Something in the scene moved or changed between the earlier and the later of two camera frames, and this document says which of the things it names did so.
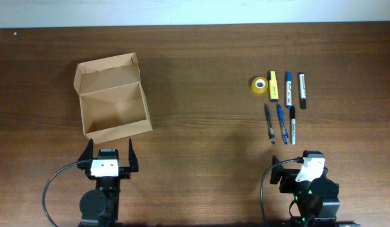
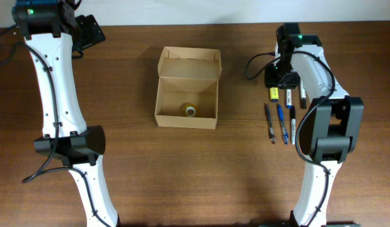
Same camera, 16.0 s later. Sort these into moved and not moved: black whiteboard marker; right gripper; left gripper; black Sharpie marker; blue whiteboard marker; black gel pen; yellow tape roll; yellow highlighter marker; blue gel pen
Moved: yellow tape roll; left gripper; right gripper
Not moved: black Sharpie marker; black gel pen; blue gel pen; blue whiteboard marker; black whiteboard marker; yellow highlighter marker
